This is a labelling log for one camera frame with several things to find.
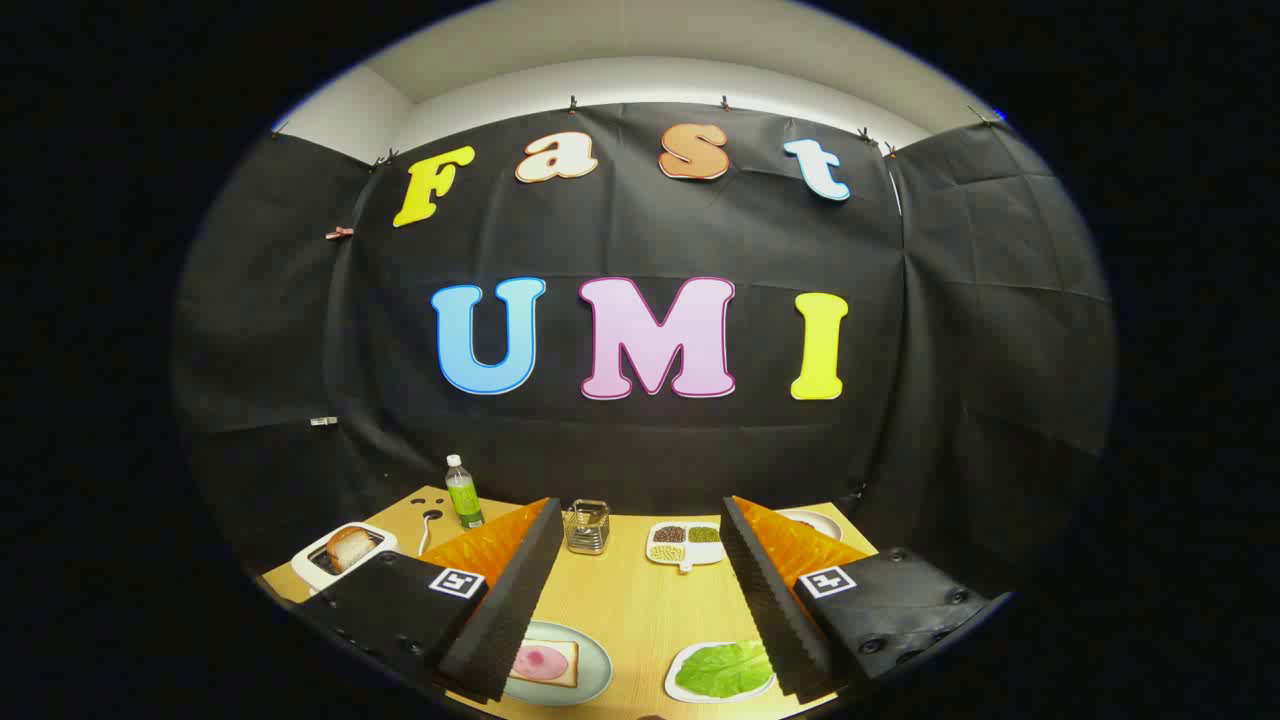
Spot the white divided dish of beans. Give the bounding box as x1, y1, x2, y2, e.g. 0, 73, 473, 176
645, 520, 726, 574

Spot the green label water bottle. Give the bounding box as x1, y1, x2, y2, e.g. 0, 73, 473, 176
445, 454, 486, 529

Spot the white oval plate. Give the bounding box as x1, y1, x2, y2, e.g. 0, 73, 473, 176
778, 508, 844, 542

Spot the white toaster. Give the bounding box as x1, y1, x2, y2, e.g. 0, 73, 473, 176
291, 522, 399, 598

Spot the black backdrop cloth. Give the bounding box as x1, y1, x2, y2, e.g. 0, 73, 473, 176
170, 100, 1118, 591

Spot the metal wire cutlery holder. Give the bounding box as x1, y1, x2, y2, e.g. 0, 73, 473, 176
562, 499, 612, 556

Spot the green lettuce leaf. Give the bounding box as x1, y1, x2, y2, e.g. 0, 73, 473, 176
675, 641, 776, 699

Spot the pale green round plate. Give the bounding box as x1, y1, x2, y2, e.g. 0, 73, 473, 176
500, 620, 614, 708

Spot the pink ham slice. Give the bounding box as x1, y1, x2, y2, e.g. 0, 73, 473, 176
512, 645, 569, 681

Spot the toasted bread slice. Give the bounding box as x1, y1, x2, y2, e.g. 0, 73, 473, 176
326, 527, 376, 574

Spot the white square plate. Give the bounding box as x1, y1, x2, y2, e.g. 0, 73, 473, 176
664, 640, 779, 704

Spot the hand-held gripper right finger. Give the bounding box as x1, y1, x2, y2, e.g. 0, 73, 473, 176
720, 495, 1011, 701

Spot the square white bread slice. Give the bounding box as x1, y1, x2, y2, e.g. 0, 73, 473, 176
508, 640, 580, 689

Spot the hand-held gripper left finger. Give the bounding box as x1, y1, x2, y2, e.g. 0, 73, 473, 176
290, 497, 566, 704

